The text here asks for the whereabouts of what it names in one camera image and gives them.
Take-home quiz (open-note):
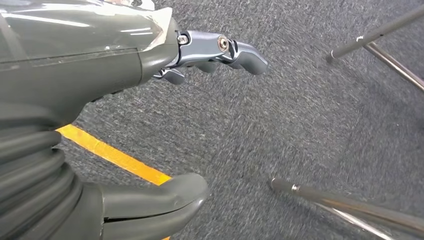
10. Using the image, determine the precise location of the stainless steel workbench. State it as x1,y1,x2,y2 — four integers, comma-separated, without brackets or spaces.
269,177,424,240

